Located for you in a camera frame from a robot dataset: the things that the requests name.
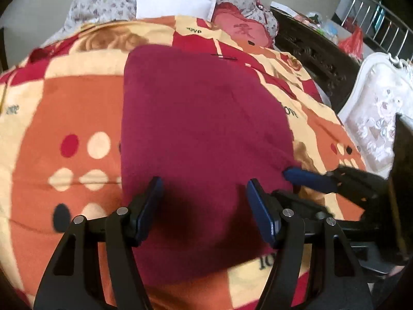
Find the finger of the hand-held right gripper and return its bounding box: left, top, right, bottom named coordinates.
left=283, top=166, right=379, bottom=207

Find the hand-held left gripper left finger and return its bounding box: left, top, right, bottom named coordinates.
left=32, top=176, right=165, bottom=310

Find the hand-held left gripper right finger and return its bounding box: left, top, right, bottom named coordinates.
left=245, top=177, right=375, bottom=310

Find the metal rack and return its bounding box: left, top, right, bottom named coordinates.
left=336, top=0, right=413, bottom=68

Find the red plastic bag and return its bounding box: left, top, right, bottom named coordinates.
left=338, top=26, right=363, bottom=60

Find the white floral upholstered chair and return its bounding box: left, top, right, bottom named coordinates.
left=337, top=52, right=413, bottom=178

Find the white paper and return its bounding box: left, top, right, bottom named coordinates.
left=271, top=2, right=297, bottom=17

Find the orange red printed blanket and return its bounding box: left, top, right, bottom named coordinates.
left=0, top=14, right=368, bottom=310

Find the red heart-shaped cushion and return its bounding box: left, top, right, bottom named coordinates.
left=213, top=2, right=275, bottom=50

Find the clear plastic bag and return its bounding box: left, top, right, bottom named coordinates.
left=303, top=11, right=339, bottom=44

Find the dark red sweater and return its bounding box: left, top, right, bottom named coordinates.
left=119, top=45, right=299, bottom=286

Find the white pillow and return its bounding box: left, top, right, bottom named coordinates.
left=136, top=0, right=217, bottom=21

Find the dark wooden nightstand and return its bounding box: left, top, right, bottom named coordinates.
left=269, top=6, right=362, bottom=113

